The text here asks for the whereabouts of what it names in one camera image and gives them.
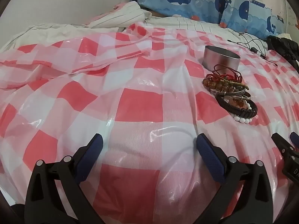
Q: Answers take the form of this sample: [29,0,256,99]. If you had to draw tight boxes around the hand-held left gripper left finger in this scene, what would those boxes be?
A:
[24,133,110,224]

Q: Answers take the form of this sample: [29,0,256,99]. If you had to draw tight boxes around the black cable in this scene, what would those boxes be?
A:
[227,32,278,66]

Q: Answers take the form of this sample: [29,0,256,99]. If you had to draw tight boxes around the blue whale print curtain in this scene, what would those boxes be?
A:
[131,0,290,40]

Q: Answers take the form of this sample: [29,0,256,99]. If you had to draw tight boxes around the round silver metal tin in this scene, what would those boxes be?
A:
[203,45,241,73]

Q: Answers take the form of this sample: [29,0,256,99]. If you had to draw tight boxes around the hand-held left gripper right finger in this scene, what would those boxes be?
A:
[196,133,274,224]

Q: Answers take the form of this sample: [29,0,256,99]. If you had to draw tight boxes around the black braided bracelet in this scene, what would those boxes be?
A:
[216,95,258,118]

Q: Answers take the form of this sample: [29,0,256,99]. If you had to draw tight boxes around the red white checkered plastic sheet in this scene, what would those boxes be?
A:
[0,21,299,224]

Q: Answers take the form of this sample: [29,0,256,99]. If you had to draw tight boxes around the silver bangle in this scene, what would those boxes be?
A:
[209,87,251,100]

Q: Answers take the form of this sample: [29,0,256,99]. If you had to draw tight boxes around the white striped bedding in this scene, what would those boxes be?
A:
[0,1,268,53]

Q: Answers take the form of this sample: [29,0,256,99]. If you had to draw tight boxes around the red string bracelet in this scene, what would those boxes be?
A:
[206,64,246,85]

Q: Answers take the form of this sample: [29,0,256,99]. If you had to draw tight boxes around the brown bead bracelet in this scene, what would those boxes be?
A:
[203,77,237,93]

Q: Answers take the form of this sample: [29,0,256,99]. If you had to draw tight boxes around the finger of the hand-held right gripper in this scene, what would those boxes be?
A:
[272,133,295,162]
[289,132,299,150]

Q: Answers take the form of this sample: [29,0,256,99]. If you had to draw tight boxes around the black cloth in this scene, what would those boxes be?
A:
[266,35,299,67]

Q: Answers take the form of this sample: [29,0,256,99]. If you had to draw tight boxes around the white bead bracelet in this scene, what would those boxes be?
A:
[231,106,255,125]

